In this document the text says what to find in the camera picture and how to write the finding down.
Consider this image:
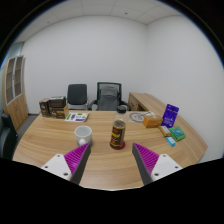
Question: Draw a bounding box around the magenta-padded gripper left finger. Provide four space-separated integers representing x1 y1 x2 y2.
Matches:
41 142 92 185

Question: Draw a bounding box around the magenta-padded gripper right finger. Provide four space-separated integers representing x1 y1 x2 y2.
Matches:
132 142 184 185

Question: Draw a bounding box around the clear bottle with black cap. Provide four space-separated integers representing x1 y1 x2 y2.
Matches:
109 105 128 151

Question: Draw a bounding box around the small blue white box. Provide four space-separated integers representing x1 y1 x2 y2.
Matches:
165 136 177 147

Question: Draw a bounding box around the small yellow box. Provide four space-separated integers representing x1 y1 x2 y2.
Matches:
157 125 172 138

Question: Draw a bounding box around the green box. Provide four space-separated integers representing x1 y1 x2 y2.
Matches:
168 125 186 142

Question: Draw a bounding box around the white mug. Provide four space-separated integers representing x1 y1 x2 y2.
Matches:
73 125 93 148

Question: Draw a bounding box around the wooden tissue box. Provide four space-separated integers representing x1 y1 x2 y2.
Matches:
142 111 164 129

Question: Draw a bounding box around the purple sign stand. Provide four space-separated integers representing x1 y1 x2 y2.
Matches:
161 103 180 129

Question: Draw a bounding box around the white printed leaflet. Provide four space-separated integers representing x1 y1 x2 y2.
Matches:
64 112 90 123

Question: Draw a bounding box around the tan cardboard box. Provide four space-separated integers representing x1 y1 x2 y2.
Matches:
49 104 70 120

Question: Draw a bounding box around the round grey patterned mat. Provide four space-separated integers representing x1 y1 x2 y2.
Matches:
128 111 148 124

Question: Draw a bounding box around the small brown box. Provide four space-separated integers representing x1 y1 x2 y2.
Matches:
38 97 51 118

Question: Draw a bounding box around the black armchair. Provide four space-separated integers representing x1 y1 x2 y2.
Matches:
0 111 19 161

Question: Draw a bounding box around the dark brown box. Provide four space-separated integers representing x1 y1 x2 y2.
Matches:
48 96 67 110

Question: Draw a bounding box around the wooden side desk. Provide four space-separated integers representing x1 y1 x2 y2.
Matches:
127 92 168 116

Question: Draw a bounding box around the wooden shelf cabinet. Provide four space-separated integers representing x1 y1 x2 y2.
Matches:
1 55 29 132

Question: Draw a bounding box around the black office chair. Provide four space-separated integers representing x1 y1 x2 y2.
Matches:
66 83 89 111

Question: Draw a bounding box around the grey mesh office chair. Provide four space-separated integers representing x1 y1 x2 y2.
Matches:
87 81 132 112

